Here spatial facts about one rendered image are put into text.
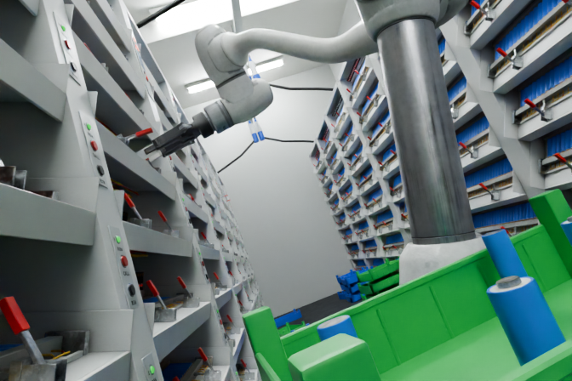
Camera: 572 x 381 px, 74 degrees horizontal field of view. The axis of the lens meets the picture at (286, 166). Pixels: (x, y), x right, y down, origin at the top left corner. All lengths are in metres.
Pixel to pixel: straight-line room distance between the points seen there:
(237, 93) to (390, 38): 0.55
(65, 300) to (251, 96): 0.75
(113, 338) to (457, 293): 0.42
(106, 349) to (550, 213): 0.52
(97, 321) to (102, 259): 0.08
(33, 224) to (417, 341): 0.38
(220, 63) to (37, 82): 0.62
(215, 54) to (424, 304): 0.93
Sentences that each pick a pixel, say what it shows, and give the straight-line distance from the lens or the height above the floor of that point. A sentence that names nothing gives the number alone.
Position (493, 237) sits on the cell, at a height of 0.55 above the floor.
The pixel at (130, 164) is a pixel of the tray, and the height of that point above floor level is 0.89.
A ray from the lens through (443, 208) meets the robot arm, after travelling 0.65.
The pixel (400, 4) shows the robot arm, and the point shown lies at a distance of 0.72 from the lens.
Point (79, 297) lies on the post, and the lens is 0.60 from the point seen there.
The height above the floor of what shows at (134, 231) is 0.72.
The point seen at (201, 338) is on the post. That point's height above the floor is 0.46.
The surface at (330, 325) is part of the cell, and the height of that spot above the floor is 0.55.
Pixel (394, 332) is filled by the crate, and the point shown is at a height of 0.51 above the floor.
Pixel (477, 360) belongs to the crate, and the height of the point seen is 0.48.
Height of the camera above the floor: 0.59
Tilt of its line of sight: 13 degrees up
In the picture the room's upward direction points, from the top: 21 degrees counter-clockwise
